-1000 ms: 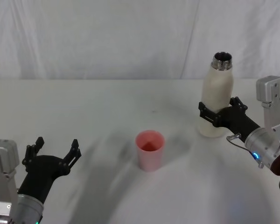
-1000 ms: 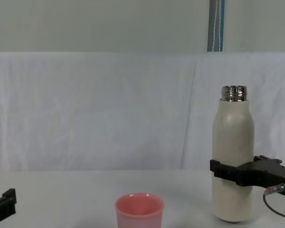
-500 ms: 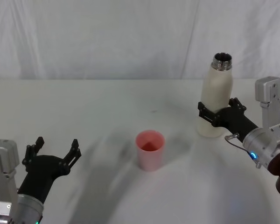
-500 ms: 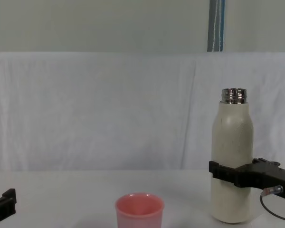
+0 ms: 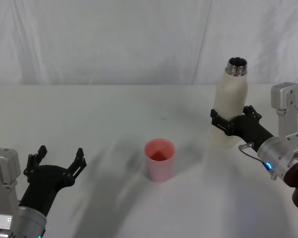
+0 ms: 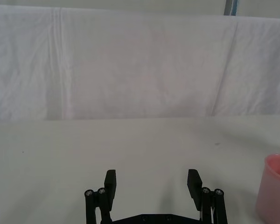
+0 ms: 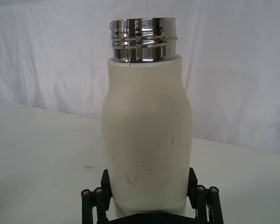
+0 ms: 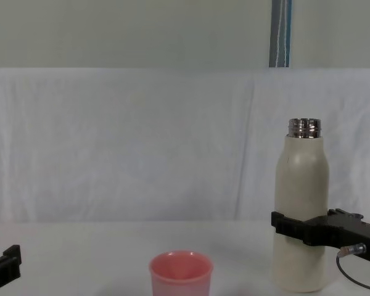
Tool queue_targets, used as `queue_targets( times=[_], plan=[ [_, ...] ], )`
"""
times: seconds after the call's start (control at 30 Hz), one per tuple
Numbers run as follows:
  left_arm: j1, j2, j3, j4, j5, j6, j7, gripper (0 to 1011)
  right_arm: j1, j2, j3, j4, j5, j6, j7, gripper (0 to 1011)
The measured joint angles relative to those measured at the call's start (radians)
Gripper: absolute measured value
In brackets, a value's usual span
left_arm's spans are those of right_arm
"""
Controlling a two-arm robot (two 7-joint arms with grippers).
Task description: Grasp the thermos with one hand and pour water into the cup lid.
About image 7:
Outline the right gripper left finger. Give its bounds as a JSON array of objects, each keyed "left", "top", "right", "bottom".
[{"left": 81, "top": 168, "right": 113, "bottom": 224}]

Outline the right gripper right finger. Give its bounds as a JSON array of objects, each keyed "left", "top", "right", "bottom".
[{"left": 186, "top": 167, "right": 224, "bottom": 224}]

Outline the cream vacuum bottle steel neck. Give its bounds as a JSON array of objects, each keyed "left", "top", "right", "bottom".
[{"left": 100, "top": 16, "right": 193, "bottom": 222}]

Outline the white curtain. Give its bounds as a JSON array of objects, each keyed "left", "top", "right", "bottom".
[{"left": 0, "top": 0, "right": 280, "bottom": 142}]

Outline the white tablecloth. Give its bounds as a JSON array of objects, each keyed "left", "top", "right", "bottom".
[{"left": 0, "top": 98, "right": 280, "bottom": 224}]

